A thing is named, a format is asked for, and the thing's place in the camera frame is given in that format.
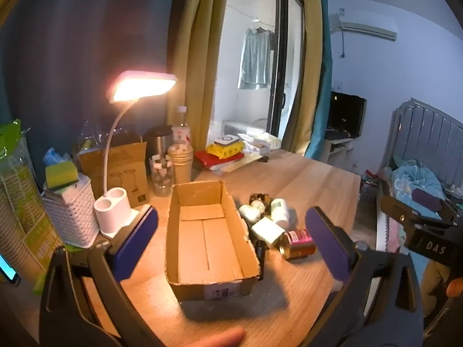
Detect white cabinet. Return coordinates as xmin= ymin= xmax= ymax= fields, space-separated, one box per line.
xmin=318 ymin=135 xmax=355 ymax=167

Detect white balcony appliance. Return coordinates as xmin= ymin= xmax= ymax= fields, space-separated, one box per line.
xmin=221 ymin=119 xmax=268 ymax=141

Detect dark blue curtain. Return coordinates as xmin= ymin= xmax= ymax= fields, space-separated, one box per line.
xmin=0 ymin=0 xmax=189 ymax=189

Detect black sliding door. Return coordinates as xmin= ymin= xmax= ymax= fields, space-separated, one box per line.
xmin=268 ymin=0 xmax=308 ymax=141

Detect white earbuds case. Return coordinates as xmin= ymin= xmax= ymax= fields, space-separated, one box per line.
xmin=238 ymin=204 xmax=262 ymax=225

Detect white block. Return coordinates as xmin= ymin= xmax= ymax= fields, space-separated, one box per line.
xmin=61 ymin=173 xmax=91 ymax=203

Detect hanging grey shirt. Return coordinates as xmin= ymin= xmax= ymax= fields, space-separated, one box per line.
xmin=238 ymin=25 xmax=272 ymax=91

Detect white tissue box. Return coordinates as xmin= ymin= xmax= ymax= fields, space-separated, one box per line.
xmin=237 ymin=132 xmax=282 ymax=156

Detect white woven plastic basket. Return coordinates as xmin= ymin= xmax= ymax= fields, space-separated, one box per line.
xmin=41 ymin=177 xmax=101 ymax=249

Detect black phone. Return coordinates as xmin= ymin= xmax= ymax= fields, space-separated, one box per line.
xmin=0 ymin=253 xmax=20 ymax=286

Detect clear plastic water bottle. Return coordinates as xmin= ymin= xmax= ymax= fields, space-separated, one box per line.
xmin=172 ymin=106 xmax=192 ymax=149

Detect stack of papers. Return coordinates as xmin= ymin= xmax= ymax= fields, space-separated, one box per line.
xmin=210 ymin=154 xmax=263 ymax=176

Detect stack of brown paper cups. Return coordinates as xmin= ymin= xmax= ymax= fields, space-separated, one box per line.
xmin=167 ymin=144 xmax=195 ymax=185

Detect wristwatch with brown band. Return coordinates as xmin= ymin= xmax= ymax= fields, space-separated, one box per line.
xmin=249 ymin=192 xmax=272 ymax=210

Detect clear plastic bags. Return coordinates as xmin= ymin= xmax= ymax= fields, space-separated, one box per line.
xmin=72 ymin=119 xmax=142 ymax=152

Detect teal curtain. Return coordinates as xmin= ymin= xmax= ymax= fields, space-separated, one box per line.
xmin=306 ymin=7 xmax=333 ymax=160

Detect white air conditioner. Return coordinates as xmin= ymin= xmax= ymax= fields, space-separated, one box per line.
xmin=328 ymin=14 xmax=398 ymax=42

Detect white desk lamp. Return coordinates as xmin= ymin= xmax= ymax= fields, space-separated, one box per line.
xmin=94 ymin=70 xmax=179 ymax=240

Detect cardboard box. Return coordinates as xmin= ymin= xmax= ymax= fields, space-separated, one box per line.
xmin=165 ymin=180 xmax=262 ymax=302

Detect green pack of paper cups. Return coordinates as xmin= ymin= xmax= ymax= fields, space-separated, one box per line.
xmin=0 ymin=119 xmax=64 ymax=293

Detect white bottle green label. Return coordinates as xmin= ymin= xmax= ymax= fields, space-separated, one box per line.
xmin=271 ymin=198 xmax=290 ymax=229

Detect person's left hand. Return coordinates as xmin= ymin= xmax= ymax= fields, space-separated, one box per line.
xmin=170 ymin=329 xmax=247 ymax=347

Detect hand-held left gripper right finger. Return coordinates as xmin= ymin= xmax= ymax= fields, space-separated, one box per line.
xmin=305 ymin=207 xmax=425 ymax=347

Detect steel thermos flask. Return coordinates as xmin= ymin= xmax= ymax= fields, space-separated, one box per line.
xmin=145 ymin=126 xmax=174 ymax=167

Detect gold metal can red label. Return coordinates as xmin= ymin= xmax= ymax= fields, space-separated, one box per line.
xmin=279 ymin=229 xmax=316 ymax=260

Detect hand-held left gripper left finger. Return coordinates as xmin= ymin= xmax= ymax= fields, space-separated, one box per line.
xmin=39 ymin=204 xmax=165 ymax=347

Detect yellow green sponge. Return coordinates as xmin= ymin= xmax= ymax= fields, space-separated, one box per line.
xmin=45 ymin=163 xmax=79 ymax=191

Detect grey padded headboard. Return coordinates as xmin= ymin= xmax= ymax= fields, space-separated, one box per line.
xmin=378 ymin=97 xmax=463 ymax=203

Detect blue packet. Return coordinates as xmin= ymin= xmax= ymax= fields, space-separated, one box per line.
xmin=43 ymin=147 xmax=73 ymax=169

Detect floral glass jar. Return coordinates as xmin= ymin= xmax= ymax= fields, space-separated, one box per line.
xmin=149 ymin=154 xmax=173 ymax=198

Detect white small box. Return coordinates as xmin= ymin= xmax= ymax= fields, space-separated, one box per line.
xmin=251 ymin=217 xmax=286 ymax=249

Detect white round-marked pad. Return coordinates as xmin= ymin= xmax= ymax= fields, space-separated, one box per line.
xmin=214 ymin=135 xmax=241 ymax=147

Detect yellow printed packet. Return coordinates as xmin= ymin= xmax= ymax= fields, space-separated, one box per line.
xmin=206 ymin=141 xmax=245 ymax=158

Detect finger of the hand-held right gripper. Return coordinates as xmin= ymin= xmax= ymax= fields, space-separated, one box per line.
xmin=380 ymin=194 xmax=451 ymax=229
xmin=414 ymin=188 xmax=463 ymax=222

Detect black monitor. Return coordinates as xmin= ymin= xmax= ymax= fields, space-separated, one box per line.
xmin=326 ymin=91 xmax=367 ymax=139

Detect red book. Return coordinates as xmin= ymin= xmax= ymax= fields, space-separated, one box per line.
xmin=194 ymin=150 xmax=245 ymax=170

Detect brown lamp carton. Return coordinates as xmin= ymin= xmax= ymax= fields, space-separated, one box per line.
xmin=78 ymin=141 xmax=150 ymax=208

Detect light blue blanket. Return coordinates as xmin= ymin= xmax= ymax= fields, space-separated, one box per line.
xmin=389 ymin=155 xmax=447 ymax=217

